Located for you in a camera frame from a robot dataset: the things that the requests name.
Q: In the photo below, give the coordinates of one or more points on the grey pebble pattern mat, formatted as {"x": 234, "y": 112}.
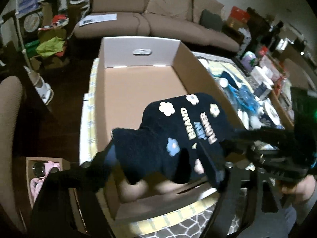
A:
{"x": 189, "y": 221}

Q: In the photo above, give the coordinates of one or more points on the white tissue box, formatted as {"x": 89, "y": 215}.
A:
{"x": 259, "y": 76}

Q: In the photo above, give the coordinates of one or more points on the cardboard box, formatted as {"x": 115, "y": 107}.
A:
{"x": 134, "y": 71}

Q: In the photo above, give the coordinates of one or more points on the grey sleeve forearm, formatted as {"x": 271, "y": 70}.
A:
{"x": 304, "y": 208}

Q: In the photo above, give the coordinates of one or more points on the person right hand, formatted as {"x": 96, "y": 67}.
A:
{"x": 301, "y": 191}

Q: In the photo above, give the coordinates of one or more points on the brown sofa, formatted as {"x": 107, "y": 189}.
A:
{"x": 174, "y": 19}

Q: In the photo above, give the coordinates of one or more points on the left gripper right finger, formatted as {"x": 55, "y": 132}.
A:
{"x": 213, "y": 162}

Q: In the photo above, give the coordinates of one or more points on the yellow checked cloth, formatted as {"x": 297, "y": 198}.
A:
{"x": 143, "y": 216}

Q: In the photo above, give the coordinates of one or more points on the white tall carton box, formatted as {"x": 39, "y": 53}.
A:
{"x": 263, "y": 91}

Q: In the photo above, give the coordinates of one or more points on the dark green cushion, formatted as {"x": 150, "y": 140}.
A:
{"x": 211, "y": 21}

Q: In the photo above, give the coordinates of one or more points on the paper sheet on sofa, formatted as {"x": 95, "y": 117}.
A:
{"x": 91, "y": 19}

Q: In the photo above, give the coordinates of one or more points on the black flower plush pouch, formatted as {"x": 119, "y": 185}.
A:
{"x": 167, "y": 138}

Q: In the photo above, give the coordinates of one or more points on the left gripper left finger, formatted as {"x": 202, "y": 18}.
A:
{"x": 97, "y": 172}

